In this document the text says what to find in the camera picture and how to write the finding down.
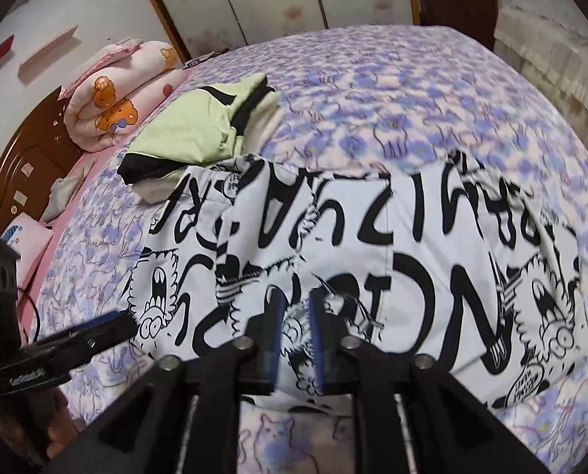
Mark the pink bed sheet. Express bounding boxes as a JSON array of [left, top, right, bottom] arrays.
[[15, 66, 196, 346]]

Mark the small grey cloth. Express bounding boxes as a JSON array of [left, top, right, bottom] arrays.
[[40, 163, 94, 223]]

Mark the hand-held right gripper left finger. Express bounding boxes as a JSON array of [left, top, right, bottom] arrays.
[[42, 301, 287, 474]]

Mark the pink pillow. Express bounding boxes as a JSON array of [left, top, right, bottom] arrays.
[[0, 212, 54, 287]]

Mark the white wall strip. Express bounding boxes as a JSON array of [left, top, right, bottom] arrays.
[[19, 24, 80, 78]]

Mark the purple floral bed cover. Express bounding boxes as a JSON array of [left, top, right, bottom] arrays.
[[32, 24, 588, 474]]

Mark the green and black garment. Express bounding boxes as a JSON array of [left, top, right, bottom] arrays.
[[117, 73, 285, 201]]

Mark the pink bear-print folded blanket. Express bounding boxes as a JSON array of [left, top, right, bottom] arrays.
[[59, 39, 183, 154]]

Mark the black cable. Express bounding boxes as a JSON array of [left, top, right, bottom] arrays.
[[15, 286, 42, 349]]

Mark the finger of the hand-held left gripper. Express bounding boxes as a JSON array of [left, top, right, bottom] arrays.
[[0, 353, 74, 397], [20, 311, 138, 372]]

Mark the white black-print jacket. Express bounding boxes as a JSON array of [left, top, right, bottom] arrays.
[[121, 150, 588, 413]]

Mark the lace-covered furniture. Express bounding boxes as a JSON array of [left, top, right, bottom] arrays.
[[494, 0, 588, 124]]

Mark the wooden headboard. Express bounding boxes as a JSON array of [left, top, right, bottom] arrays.
[[0, 86, 85, 238]]

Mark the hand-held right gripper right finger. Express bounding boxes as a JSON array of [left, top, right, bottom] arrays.
[[310, 289, 552, 474]]

